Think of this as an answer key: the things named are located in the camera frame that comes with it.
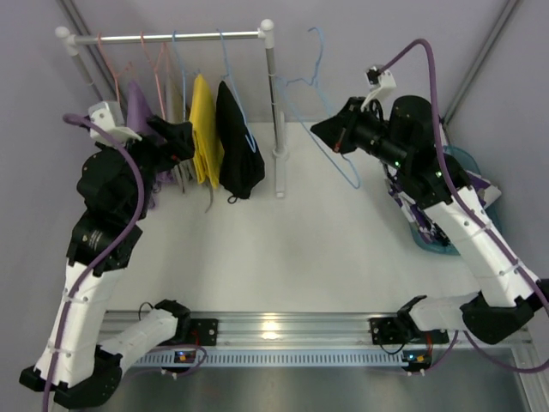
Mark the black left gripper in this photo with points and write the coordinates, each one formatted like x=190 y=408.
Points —
x=164 y=143

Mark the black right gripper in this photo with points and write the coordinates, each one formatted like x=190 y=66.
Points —
x=350 y=127

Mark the black trousers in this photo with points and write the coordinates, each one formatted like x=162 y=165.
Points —
x=242 y=167

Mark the purple camouflage trousers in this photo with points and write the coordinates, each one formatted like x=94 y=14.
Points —
x=426 y=234

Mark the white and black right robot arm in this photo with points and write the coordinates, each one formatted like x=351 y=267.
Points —
x=439 y=187

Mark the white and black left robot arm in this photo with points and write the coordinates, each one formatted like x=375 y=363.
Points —
x=77 y=370

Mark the yellow trousers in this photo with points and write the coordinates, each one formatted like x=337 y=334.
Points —
x=209 y=152

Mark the grey trousers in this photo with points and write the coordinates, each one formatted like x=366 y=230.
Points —
x=184 y=174

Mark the teal plastic bin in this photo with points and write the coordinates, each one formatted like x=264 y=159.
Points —
x=466 y=161

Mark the white and metal clothes rack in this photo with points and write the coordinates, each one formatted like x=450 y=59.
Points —
x=266 y=32

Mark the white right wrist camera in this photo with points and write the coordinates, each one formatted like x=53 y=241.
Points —
x=381 y=84

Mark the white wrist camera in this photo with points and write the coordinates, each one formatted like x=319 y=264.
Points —
x=108 y=116
x=381 y=84

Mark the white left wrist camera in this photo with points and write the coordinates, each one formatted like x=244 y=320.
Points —
x=108 y=116

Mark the pink wire hanger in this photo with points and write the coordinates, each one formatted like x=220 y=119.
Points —
x=128 y=68
x=155 y=66

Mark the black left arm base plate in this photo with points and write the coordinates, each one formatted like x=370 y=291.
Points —
x=197 y=331

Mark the aluminium mounting rail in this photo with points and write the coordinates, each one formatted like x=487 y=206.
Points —
x=270 y=339

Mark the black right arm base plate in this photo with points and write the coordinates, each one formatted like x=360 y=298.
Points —
x=394 y=330

